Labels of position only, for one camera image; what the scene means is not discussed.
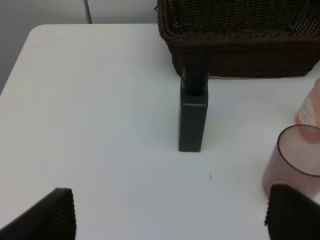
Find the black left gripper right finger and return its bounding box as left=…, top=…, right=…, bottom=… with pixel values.
left=264, top=184, right=320, bottom=240

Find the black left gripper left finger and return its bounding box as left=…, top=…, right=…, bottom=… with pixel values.
left=0, top=188, right=77, bottom=240

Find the pink spray bottle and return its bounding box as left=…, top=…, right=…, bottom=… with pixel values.
left=295, top=78, right=320, bottom=144

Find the dark green pump bottle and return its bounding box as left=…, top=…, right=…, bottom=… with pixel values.
left=178, top=65, right=210, bottom=153

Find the translucent pink plastic cup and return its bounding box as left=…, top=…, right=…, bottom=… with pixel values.
left=262, top=124, right=320, bottom=199

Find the dark brown wicker basket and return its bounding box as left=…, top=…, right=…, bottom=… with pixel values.
left=155, top=0, right=320, bottom=78

